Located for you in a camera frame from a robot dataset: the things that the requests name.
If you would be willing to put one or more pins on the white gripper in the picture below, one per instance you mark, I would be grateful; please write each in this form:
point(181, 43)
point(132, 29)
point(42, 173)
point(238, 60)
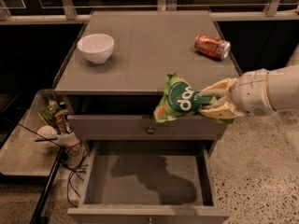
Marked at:
point(251, 92)

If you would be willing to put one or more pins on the green rice chip bag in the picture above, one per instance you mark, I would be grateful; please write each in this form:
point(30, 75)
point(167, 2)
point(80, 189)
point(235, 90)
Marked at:
point(180, 100)

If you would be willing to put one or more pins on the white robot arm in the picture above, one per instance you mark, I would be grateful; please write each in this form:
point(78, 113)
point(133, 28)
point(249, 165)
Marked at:
point(284, 85)

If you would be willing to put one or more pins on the round metal drawer knob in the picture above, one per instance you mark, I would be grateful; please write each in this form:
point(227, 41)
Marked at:
point(150, 130)

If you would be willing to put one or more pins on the grey top drawer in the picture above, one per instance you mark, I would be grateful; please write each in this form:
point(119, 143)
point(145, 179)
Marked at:
point(134, 127)

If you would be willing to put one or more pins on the grey drawer cabinet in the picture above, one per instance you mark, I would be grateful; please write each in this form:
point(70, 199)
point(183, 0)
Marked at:
point(148, 46)

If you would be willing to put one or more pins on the grey open middle drawer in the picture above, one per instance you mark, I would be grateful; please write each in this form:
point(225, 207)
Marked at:
point(144, 182)

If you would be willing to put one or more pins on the green snack bag in bin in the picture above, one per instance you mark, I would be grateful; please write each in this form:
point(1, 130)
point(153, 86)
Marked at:
point(47, 114)

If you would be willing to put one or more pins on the orange soda can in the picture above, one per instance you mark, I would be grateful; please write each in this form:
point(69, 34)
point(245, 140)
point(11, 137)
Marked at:
point(212, 46)

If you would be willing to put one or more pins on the metal window railing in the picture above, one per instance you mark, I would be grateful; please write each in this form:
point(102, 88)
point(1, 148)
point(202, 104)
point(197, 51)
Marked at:
point(79, 11)

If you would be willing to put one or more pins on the white ceramic bowl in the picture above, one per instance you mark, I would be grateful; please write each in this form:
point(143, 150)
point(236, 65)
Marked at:
point(96, 48)

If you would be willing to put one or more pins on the brown snack packet in bin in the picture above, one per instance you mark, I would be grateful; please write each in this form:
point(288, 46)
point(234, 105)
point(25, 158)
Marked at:
point(61, 121)

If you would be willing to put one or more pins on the white ball in bin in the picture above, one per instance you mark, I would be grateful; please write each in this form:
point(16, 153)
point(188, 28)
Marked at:
point(47, 133)

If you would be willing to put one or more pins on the clear plastic bin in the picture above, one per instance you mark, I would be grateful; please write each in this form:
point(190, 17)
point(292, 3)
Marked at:
point(23, 154)

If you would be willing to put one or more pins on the black rod on floor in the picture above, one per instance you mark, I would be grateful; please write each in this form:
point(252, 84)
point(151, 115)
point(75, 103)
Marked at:
point(36, 217)

